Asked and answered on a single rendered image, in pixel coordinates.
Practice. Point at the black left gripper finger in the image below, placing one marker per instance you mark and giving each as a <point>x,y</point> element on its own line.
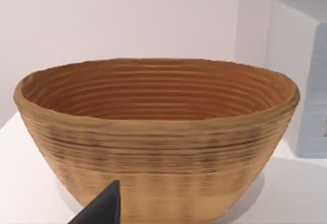
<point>105,206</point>

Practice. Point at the brown woven basket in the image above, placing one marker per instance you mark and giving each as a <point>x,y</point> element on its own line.
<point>158,142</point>

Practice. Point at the pale grey box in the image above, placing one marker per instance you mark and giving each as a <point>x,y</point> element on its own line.
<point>306,81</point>

